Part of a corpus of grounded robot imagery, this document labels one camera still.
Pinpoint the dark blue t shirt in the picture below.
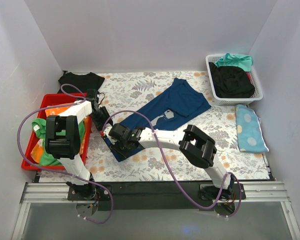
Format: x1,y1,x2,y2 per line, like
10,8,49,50
103,77,212,163

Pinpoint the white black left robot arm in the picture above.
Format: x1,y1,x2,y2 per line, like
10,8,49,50
44,89,113,200

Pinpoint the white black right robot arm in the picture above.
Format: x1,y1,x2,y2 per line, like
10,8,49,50
103,123,235,199

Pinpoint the floral patterned table mat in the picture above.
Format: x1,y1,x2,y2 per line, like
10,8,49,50
38,71,270,183

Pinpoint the black t shirt on table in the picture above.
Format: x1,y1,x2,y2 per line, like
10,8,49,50
58,72,105,93

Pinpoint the orange white patterned shirt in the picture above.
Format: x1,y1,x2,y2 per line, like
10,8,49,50
26,103,91,169

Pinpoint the green t shirt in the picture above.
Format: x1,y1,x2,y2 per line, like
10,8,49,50
30,118,88,166

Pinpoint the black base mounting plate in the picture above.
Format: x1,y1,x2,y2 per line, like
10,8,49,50
67,180,247,211

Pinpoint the black garment in basket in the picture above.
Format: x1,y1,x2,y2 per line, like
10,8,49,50
208,62,255,99

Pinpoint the light blue polka dot cloth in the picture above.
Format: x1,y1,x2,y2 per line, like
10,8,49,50
235,104,269,154

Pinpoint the white plastic laundry basket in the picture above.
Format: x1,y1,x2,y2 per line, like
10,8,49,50
205,54,264,106

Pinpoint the teal garment in basket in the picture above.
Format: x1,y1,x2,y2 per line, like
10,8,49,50
214,53,253,72

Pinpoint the aluminium frame rail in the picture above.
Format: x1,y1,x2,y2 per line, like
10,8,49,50
12,181,300,240

